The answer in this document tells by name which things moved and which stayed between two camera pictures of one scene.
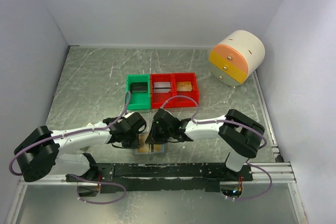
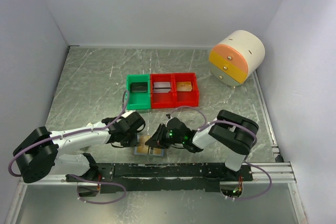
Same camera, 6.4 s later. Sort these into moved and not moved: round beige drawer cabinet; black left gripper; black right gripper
Moved: black right gripper
Not moved: round beige drawer cabinet; black left gripper
